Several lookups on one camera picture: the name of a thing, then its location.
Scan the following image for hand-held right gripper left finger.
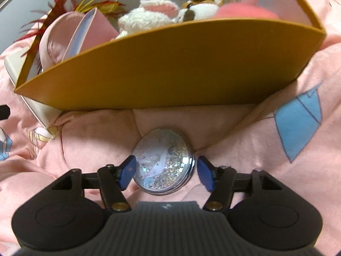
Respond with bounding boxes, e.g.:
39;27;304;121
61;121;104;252
52;155;137;214

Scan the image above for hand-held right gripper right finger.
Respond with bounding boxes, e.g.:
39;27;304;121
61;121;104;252
197;155;287;213

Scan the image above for round glitter compact mirror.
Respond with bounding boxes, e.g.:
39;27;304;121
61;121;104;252
132;128;193;196

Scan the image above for orange cardboard box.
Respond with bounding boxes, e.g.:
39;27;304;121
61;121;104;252
14;0;327;111

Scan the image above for white crochet bunny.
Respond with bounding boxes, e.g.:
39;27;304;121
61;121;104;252
110;0;179;40

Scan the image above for brown plush with blue hat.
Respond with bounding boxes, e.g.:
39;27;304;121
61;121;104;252
174;0;225;22

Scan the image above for flat white box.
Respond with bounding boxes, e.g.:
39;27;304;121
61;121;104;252
4;47;60;128

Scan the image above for pink printed blanket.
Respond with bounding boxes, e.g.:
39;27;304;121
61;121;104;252
0;0;341;256

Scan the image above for pink case with blue edge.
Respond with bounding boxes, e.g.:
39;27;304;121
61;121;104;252
62;7;120;60

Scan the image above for red yellow feather toy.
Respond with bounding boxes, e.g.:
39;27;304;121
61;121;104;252
16;0;128;43

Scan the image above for coral pink plush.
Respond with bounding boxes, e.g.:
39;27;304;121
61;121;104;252
213;2;280;21

